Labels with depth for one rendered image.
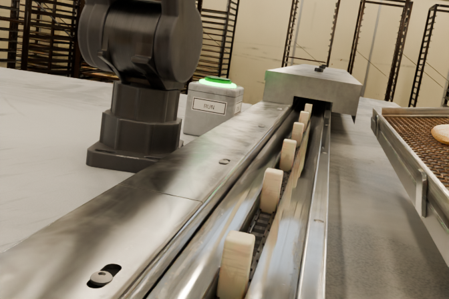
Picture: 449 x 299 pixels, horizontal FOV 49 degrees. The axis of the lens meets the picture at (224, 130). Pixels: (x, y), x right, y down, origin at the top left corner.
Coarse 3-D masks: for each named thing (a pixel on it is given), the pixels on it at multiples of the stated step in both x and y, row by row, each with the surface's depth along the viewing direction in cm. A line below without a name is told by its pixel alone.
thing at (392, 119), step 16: (384, 112) 68; (400, 112) 67; (416, 112) 67; (432, 112) 66; (448, 112) 66; (384, 128) 53; (400, 128) 57; (416, 128) 56; (432, 128) 56; (400, 144) 40; (432, 144) 46; (416, 160) 33; (432, 160) 38; (416, 176) 32; (432, 176) 28; (448, 176) 34; (432, 192) 27; (448, 192) 28; (448, 208) 24; (448, 224) 24
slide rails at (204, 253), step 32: (288, 128) 71; (320, 128) 76; (256, 160) 48; (256, 192) 37; (288, 192) 39; (224, 224) 30; (288, 224) 31; (192, 256) 25; (288, 256) 26; (160, 288) 21; (192, 288) 22; (256, 288) 22; (288, 288) 23
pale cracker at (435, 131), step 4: (448, 124) 52; (436, 128) 49; (440, 128) 49; (444, 128) 48; (448, 128) 48; (432, 132) 50; (436, 132) 48; (440, 132) 47; (444, 132) 46; (448, 132) 46; (436, 136) 47; (440, 136) 46; (444, 136) 45; (448, 136) 45; (440, 140) 46; (444, 140) 45; (448, 140) 45; (448, 144) 45
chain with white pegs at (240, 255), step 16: (304, 112) 77; (304, 128) 77; (288, 144) 50; (288, 160) 50; (272, 176) 36; (288, 176) 47; (272, 192) 36; (272, 208) 36; (256, 224) 34; (224, 240) 23; (240, 240) 23; (256, 240) 31; (224, 256) 23; (240, 256) 22; (256, 256) 28; (224, 272) 23; (240, 272) 23; (224, 288) 23; (240, 288) 23
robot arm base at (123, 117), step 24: (120, 96) 50; (144, 96) 50; (168, 96) 51; (120, 120) 49; (144, 120) 50; (168, 120) 52; (96, 144) 51; (120, 144) 50; (144, 144) 50; (168, 144) 51; (120, 168) 48
